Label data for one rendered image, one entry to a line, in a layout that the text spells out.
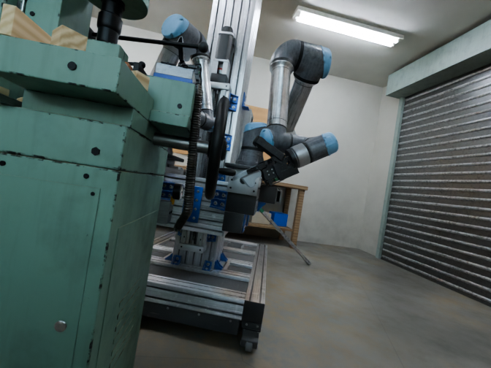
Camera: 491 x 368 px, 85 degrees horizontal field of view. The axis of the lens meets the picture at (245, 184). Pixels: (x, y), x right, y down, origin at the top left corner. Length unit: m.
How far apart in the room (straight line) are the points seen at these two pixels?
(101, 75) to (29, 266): 0.38
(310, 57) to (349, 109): 3.69
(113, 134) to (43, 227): 0.22
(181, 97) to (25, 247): 0.46
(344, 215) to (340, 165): 0.82
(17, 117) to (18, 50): 0.13
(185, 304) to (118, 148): 0.92
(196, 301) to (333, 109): 3.93
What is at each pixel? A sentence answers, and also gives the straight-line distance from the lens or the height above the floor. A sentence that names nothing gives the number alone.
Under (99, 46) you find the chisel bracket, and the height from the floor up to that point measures 1.02.
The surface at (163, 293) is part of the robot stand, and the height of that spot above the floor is 0.19.
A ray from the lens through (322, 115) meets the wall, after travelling 4.60.
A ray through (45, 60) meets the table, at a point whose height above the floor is 0.87.
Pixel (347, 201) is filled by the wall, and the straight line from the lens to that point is 4.71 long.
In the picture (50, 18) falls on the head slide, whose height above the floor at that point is 1.05.
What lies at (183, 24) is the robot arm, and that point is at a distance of 1.37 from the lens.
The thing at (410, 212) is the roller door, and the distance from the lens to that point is 4.07.
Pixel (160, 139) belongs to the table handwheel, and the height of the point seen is 0.81.
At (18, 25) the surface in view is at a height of 0.92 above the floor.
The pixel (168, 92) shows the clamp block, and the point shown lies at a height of 0.92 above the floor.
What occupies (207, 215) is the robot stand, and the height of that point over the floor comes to 0.55.
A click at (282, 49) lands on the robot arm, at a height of 1.26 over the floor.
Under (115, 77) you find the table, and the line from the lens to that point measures 0.53.
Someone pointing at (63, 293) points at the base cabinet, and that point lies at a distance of 0.66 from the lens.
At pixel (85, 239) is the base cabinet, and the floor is 0.57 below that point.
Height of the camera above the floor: 0.72
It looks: 1 degrees up
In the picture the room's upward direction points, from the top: 9 degrees clockwise
